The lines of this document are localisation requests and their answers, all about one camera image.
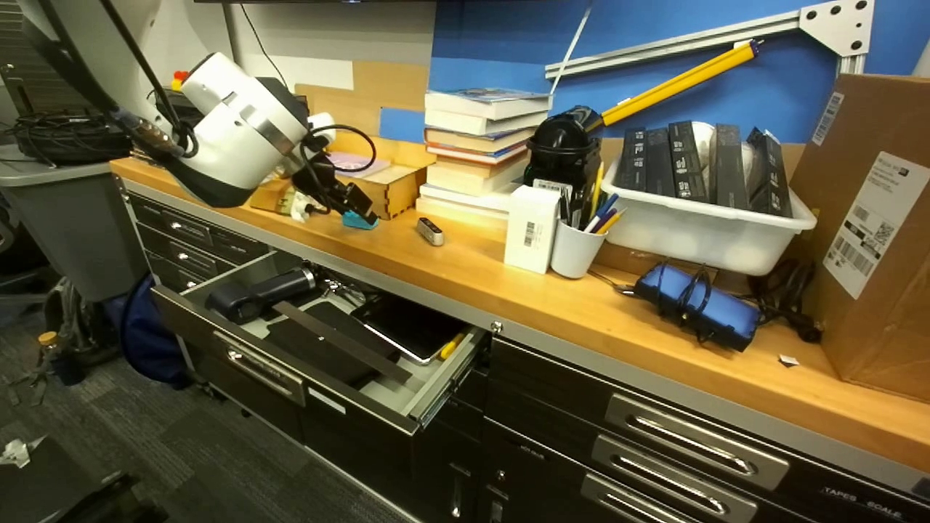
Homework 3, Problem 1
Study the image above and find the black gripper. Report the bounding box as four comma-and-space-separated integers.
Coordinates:
290, 122, 372, 218

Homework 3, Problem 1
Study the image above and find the small blue object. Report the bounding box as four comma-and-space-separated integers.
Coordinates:
343, 208, 377, 230

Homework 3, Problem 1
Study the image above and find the black cabinet drawer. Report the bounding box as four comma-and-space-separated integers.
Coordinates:
155, 251, 482, 436

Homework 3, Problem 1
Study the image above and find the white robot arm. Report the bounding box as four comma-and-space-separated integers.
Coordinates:
19, 0, 375, 222

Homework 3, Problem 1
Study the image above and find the black case in drawer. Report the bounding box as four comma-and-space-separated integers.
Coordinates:
207, 266, 316, 323

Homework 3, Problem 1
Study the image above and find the black tablet in drawer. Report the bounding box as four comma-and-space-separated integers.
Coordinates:
354, 296, 466, 363

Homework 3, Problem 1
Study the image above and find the small silver stapler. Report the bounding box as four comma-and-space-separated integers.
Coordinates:
417, 218, 444, 247

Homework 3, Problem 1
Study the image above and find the stack of books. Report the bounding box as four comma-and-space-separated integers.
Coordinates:
417, 87, 550, 219

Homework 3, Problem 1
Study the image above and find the white rectangular box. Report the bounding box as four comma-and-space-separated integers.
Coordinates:
504, 186, 561, 272

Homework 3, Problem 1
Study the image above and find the grey trash bin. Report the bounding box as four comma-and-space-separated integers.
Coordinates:
0, 160, 148, 301

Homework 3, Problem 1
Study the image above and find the black device behind cup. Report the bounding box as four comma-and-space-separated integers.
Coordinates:
523, 105, 606, 222

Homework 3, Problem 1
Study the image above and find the white pen cup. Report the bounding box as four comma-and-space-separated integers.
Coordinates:
550, 222, 606, 278

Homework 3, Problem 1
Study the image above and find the white plastic bin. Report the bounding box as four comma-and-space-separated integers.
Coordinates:
603, 176, 816, 275

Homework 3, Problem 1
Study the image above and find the yellow and black level tool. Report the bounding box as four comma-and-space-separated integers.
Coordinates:
603, 39, 757, 126

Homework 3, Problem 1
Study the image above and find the large brown cardboard box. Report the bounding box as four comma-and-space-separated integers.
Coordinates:
792, 76, 930, 401

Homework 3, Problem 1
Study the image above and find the silver drawer handle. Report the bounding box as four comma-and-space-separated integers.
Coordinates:
606, 394, 792, 491
591, 436, 758, 523

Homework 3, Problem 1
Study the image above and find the silver drawer handle lower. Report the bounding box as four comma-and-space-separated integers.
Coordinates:
591, 436, 758, 523

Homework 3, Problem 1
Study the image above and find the blue pouch with black cables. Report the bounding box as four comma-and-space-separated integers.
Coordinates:
633, 264, 763, 350

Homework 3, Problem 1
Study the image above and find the aluminium bracket rail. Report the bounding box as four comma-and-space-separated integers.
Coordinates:
543, 0, 879, 79

